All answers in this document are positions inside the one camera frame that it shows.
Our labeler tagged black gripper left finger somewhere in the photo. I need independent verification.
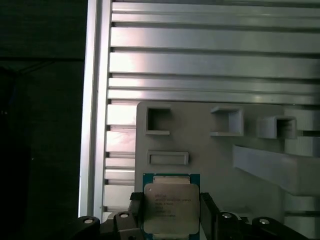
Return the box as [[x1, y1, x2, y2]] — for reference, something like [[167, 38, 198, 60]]
[[66, 191, 145, 240]]

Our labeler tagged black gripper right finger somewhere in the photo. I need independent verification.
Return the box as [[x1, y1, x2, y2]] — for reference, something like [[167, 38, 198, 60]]
[[199, 191, 310, 240]]

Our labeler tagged silver CPU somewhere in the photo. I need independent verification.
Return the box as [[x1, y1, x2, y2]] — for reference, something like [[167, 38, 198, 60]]
[[142, 173, 201, 237]]

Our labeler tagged grey parts rack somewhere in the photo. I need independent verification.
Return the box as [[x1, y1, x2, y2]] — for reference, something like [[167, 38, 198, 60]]
[[134, 100, 320, 240]]

